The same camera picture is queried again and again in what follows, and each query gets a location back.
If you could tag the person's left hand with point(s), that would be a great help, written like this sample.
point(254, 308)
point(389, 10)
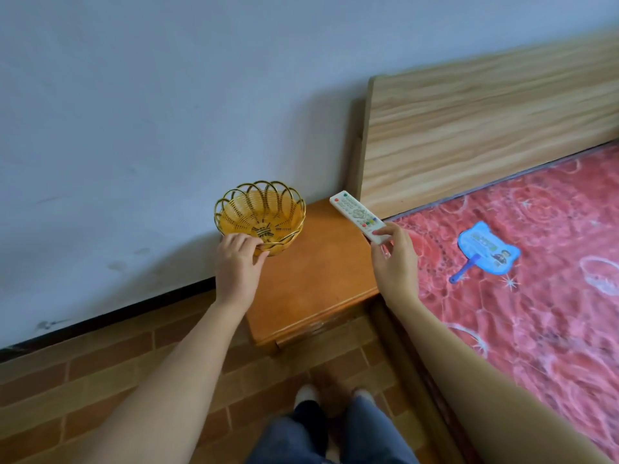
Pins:
point(234, 273)

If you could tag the person's left forearm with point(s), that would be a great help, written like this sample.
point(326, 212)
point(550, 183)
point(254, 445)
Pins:
point(179, 381)

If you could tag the white shoe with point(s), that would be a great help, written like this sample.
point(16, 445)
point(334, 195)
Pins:
point(363, 395)
point(306, 394)

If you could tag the blue jeans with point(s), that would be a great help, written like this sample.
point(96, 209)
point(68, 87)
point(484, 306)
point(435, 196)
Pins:
point(367, 437)

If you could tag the person's right forearm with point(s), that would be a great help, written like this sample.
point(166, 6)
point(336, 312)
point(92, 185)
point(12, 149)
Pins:
point(464, 381)

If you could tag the light wooden headboard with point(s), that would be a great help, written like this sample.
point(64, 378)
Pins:
point(483, 125)

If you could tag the blue plastic hand fan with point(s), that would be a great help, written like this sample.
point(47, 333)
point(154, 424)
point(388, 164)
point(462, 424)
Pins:
point(488, 248)

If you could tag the orange wooden nightstand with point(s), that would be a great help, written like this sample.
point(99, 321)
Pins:
point(314, 280)

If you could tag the person's right hand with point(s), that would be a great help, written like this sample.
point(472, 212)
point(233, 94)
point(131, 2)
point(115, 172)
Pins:
point(396, 270)

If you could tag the dark wooden bed rail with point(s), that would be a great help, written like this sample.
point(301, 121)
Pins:
point(411, 376)

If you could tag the white left shoe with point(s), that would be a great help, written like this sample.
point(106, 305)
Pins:
point(306, 394)

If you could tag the white right shoe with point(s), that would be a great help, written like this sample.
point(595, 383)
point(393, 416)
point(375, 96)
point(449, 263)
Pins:
point(363, 395)

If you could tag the person's left thumb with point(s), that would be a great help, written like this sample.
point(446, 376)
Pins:
point(261, 258)

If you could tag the white remote control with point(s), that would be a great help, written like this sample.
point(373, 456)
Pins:
point(355, 213)

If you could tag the person's right thumb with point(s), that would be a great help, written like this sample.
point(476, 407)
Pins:
point(385, 229)

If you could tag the red patterned mattress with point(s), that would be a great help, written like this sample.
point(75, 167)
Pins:
point(541, 304)

